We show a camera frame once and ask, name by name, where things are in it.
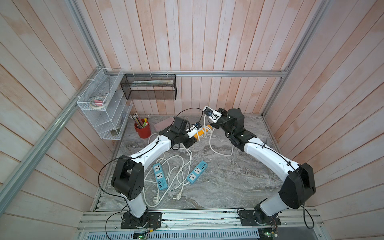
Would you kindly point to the orange power strip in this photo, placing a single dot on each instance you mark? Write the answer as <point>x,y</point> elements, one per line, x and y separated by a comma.
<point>206,131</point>

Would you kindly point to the white wire mesh shelf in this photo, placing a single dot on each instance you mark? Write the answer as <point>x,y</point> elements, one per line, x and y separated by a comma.
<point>111,121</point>

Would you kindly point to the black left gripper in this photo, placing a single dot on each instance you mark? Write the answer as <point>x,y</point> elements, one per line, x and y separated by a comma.
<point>191,141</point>

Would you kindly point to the red metal pencil bucket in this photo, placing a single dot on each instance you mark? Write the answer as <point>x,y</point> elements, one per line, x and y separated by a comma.
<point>143,132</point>

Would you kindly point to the black mesh wall basket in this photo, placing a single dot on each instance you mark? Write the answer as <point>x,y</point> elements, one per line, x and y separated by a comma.
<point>149,87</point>

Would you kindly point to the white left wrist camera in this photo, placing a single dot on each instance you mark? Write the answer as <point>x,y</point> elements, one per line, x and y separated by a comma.
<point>193,130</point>

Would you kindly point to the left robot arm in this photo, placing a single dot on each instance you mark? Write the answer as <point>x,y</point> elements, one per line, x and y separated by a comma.
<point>129,175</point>

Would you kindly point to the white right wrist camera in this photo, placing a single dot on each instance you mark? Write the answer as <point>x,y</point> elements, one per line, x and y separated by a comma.
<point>213,115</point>

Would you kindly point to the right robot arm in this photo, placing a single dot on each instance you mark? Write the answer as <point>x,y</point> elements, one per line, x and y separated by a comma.
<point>298,179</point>

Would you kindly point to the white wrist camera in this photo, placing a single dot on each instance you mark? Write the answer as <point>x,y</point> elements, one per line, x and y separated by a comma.
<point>213,115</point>
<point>193,130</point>

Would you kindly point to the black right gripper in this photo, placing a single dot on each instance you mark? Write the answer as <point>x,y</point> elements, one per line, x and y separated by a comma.
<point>215,126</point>

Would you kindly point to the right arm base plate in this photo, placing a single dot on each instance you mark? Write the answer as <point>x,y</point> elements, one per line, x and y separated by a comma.
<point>257,218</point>

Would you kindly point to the blue power strip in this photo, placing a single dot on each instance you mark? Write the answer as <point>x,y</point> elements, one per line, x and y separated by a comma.
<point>160,177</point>
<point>196,172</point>

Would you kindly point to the bundle of pencils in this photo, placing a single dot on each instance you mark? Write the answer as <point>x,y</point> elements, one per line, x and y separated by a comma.
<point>140,122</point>

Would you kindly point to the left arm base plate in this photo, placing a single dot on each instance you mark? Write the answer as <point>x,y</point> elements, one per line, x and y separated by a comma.
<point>147,221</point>

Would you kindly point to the blue power strip left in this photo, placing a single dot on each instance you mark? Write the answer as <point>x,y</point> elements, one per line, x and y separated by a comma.
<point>160,177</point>

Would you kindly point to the blue power strip right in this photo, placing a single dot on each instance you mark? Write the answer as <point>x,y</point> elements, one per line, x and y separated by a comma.
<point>196,172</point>

